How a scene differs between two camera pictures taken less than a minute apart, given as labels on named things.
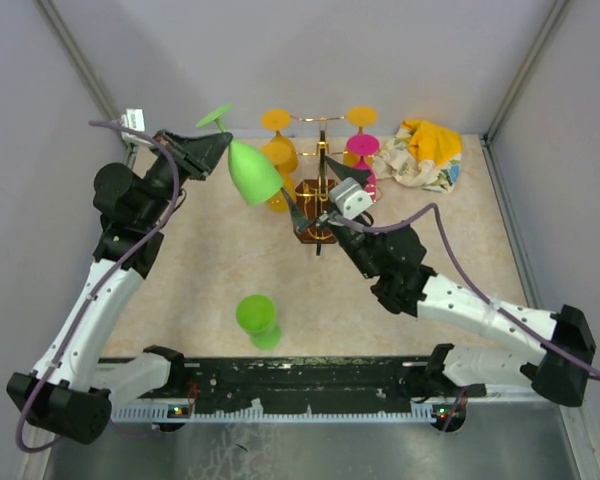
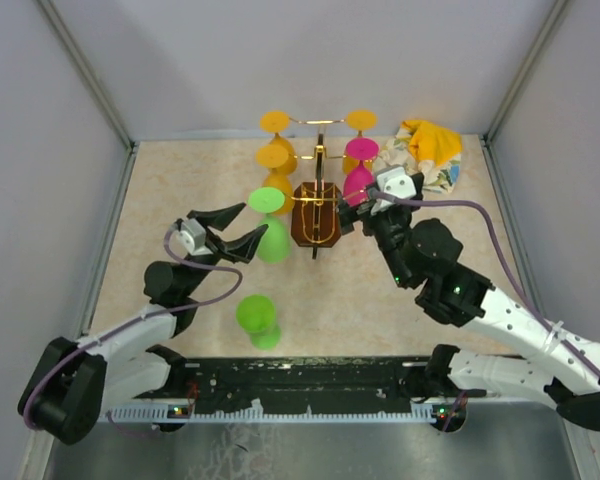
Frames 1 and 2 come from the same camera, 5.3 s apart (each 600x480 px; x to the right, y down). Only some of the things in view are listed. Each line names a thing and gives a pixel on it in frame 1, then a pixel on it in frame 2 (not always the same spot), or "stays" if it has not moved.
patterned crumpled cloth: [421, 155] stays
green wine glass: [253, 176] → [275, 245]
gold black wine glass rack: [313, 195] stays
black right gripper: [343, 172] → [349, 215]
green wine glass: [256, 315] stays
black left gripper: [197, 155] → [236, 250]
